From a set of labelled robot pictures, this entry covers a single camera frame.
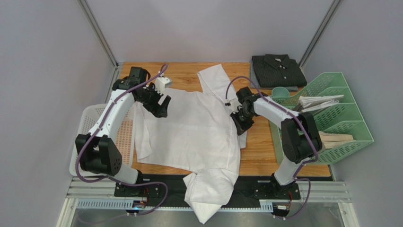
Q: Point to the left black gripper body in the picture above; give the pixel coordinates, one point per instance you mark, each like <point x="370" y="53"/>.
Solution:
<point x="150" y="97"/>

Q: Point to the folded grey shirt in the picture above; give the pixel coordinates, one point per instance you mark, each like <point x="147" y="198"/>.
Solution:
<point x="255" y="84"/>

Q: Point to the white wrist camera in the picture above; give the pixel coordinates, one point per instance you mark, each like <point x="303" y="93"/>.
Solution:
<point x="233" y="105"/>
<point x="161" y="83"/>

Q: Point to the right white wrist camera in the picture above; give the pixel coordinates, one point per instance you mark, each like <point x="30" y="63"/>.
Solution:
<point x="233" y="105"/>

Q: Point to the folded dark striped shirt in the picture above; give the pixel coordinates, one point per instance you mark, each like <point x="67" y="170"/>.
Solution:
<point x="277" y="70"/>

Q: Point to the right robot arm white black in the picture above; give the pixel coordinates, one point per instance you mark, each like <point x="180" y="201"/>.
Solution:
<point x="300" y="137"/>

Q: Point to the stack of white papers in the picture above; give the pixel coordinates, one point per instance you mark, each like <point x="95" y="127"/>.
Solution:
<point x="316" y="103"/>

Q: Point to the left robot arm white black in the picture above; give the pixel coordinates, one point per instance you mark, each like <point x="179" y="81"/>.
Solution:
<point x="98" y="156"/>

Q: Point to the green file organizer rack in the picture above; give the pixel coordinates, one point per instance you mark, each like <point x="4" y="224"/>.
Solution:
<point x="342" y="118"/>

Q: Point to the green cup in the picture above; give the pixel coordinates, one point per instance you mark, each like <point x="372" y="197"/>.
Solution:
<point x="280" y="92"/>

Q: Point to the aluminium frame rail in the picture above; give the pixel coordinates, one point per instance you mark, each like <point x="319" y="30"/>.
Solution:
<point x="97" y="31"/>

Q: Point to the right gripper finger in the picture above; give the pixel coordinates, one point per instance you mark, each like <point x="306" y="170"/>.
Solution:
<point x="237" y="120"/>
<point x="245" y="126"/>

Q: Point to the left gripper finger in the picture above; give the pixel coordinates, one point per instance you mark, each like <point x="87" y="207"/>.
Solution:
<point x="160" y="112"/>
<point x="166" y="102"/>

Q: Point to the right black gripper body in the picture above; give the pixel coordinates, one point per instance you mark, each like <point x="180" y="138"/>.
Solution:
<point x="240" y="119"/>

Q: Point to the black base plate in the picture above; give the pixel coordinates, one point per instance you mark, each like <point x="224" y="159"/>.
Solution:
<point x="248" y="190"/>

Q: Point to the white long sleeve shirt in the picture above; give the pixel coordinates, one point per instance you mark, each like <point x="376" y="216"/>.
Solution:
<point x="198" y="135"/>

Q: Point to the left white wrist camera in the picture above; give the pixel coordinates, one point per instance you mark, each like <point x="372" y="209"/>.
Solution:
<point x="161" y="83"/>

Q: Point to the brown paper stack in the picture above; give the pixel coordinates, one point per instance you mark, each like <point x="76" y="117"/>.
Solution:
<point x="333" y="140"/>

